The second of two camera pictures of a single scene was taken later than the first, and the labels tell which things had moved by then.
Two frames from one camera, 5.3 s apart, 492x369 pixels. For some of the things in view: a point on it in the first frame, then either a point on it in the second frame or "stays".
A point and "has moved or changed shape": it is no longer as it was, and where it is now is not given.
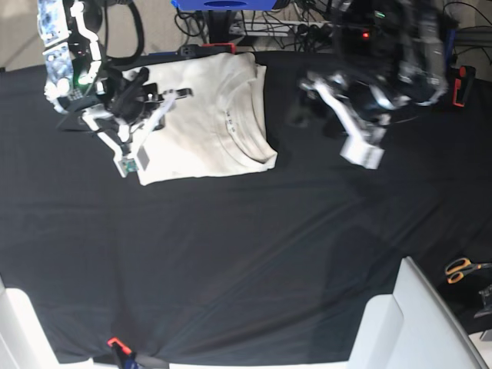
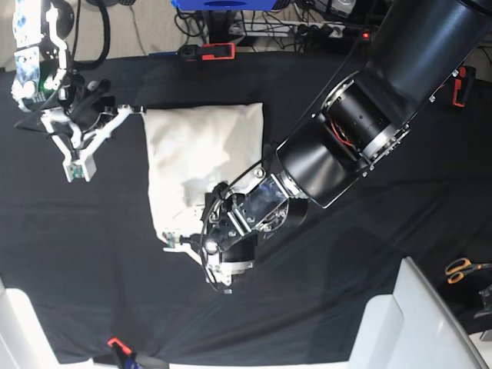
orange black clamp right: (462, 84) stays
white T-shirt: (223, 128) has moved or changed shape
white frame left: (23, 344) stays
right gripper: (367, 111) to (219, 266)
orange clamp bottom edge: (110, 343) stays
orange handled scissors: (459, 267) stays
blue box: (223, 5) stays
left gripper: (124, 124) to (81, 130)
